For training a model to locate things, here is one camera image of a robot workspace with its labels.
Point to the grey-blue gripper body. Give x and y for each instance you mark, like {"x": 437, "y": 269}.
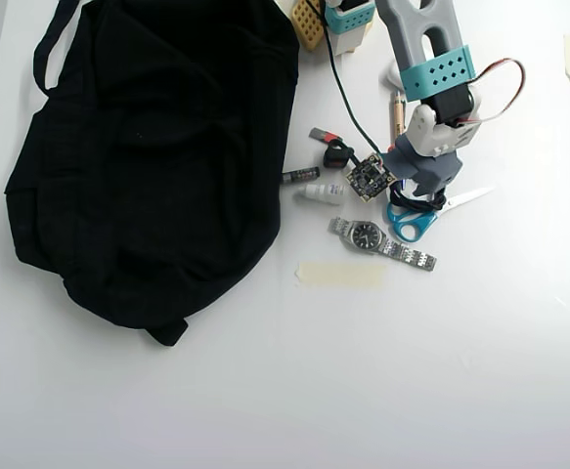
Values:
{"x": 430, "y": 179}

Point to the yellow perforated block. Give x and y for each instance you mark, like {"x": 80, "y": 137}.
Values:
{"x": 308, "y": 24}

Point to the cream teal robot base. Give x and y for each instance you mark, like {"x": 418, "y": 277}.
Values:
{"x": 350, "y": 22}

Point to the silver metal wristwatch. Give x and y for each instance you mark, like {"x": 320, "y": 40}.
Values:
{"x": 365, "y": 234}

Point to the long beige masking tape strip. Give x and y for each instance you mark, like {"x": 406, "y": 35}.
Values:
{"x": 340, "y": 274}

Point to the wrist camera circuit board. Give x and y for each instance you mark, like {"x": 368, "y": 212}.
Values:
{"x": 370, "y": 177}

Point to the black fabric bag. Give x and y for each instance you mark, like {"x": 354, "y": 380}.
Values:
{"x": 143, "y": 171}

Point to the black red key fob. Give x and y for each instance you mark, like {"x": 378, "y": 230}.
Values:
{"x": 334, "y": 156}

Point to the grey-blue gripper finger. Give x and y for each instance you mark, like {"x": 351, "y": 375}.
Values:
{"x": 427, "y": 185}

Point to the small white dropper bottle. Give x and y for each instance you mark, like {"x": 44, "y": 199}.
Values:
{"x": 326, "y": 192}

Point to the wooden pencil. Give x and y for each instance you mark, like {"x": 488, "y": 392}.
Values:
{"x": 398, "y": 117}

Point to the black aa battery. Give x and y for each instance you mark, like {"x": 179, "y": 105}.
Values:
{"x": 301, "y": 174}

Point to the grey red usb stick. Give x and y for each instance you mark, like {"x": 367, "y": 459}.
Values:
{"x": 322, "y": 135}

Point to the grey teal robot arm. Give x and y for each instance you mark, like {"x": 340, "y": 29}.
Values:
{"x": 426, "y": 49}

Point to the white earbuds case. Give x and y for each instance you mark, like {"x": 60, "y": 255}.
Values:
{"x": 391, "y": 75}

